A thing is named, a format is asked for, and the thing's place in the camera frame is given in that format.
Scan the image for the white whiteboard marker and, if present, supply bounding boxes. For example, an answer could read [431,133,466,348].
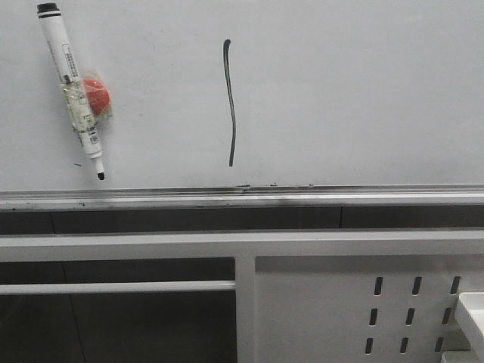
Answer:
[37,2,105,181]

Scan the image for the white plastic bin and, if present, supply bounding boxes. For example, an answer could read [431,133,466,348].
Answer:
[441,292,483,362]

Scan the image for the white metal rack frame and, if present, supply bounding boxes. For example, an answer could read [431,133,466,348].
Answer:
[1,229,483,362]

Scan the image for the red round magnet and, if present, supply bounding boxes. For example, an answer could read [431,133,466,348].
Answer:
[83,79,110,116]

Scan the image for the white perforated metal panel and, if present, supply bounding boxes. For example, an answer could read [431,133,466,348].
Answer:
[255,255,483,362]

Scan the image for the white whiteboard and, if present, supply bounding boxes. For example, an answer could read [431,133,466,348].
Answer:
[1,1,483,191]

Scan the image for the aluminium whiteboard tray rail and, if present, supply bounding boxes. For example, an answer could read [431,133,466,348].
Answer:
[1,185,483,212]

